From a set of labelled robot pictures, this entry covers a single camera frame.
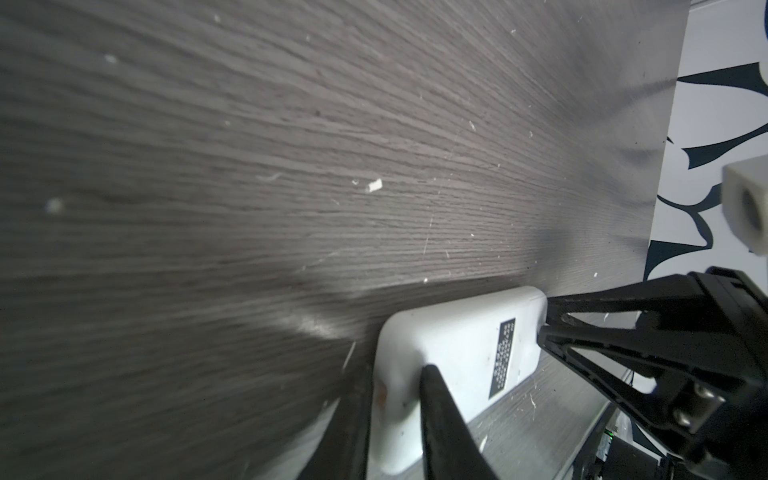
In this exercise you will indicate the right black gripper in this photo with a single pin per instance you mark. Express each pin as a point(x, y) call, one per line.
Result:
point(694, 375)

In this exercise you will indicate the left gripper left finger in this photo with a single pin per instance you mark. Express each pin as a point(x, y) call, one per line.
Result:
point(343, 450)

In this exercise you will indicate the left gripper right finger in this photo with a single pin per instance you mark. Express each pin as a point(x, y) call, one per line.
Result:
point(449, 451)

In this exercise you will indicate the white red remote control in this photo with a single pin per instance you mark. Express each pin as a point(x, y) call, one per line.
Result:
point(484, 347)

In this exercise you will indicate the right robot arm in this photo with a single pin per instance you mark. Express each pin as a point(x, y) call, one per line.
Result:
point(608, 456)

